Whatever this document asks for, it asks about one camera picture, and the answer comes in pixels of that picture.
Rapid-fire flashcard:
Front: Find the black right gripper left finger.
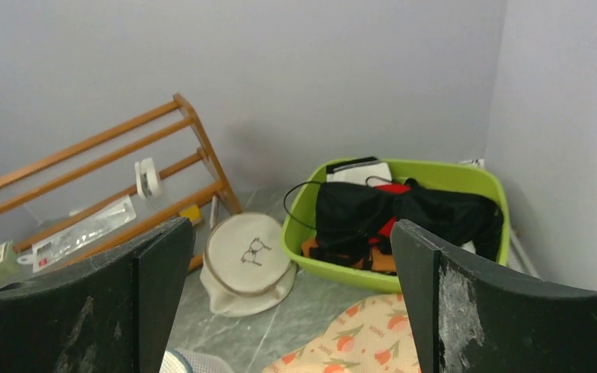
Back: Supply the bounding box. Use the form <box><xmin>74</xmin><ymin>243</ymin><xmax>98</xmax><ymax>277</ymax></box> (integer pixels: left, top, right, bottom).
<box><xmin>0</xmin><ymin>218</ymin><xmax>195</xmax><ymax>372</ymax></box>

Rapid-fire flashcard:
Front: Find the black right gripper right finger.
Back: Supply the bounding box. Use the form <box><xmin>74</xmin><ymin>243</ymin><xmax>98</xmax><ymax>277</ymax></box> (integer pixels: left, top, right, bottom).
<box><xmin>390</xmin><ymin>220</ymin><xmax>597</xmax><ymax>372</ymax></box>

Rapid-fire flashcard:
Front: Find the white mesh laundry bag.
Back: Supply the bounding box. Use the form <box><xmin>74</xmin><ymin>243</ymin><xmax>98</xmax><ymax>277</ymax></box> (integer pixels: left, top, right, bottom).
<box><xmin>159</xmin><ymin>349</ymin><xmax>233</xmax><ymax>373</ymax></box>

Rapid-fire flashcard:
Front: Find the cream round laundry bag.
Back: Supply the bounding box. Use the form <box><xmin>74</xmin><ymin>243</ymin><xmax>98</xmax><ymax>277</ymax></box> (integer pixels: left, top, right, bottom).
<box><xmin>199</xmin><ymin>212</ymin><xmax>297</xmax><ymax>318</ymax></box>

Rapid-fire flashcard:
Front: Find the clear plastic package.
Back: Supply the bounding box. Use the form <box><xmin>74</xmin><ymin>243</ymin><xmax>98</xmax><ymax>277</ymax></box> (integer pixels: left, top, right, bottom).
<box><xmin>16</xmin><ymin>197</ymin><xmax>137</xmax><ymax>273</ymax></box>

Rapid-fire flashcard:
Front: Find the white clip on rack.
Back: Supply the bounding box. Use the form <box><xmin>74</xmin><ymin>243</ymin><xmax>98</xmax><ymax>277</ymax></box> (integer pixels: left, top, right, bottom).
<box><xmin>134</xmin><ymin>157</ymin><xmax>163</xmax><ymax>200</ymax></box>

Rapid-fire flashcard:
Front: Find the black clothing pile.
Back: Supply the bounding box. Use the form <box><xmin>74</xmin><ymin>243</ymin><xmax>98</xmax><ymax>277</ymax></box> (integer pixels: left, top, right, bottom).
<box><xmin>302</xmin><ymin>179</ymin><xmax>504</xmax><ymax>273</ymax></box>

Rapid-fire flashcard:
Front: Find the orange wooden rack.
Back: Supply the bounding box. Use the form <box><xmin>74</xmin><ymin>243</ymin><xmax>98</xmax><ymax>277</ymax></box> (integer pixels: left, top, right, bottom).
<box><xmin>0</xmin><ymin>98</ymin><xmax>215</xmax><ymax>252</ymax></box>

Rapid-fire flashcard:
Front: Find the white folded garment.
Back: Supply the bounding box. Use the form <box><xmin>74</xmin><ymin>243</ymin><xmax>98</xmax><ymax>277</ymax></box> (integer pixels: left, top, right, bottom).
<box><xmin>326</xmin><ymin>157</ymin><xmax>393</xmax><ymax>187</ymax></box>

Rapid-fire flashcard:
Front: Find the green plastic basin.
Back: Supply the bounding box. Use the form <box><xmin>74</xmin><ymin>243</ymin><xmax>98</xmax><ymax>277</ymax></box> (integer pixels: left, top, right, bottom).
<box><xmin>281</xmin><ymin>159</ymin><xmax>511</xmax><ymax>293</ymax></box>

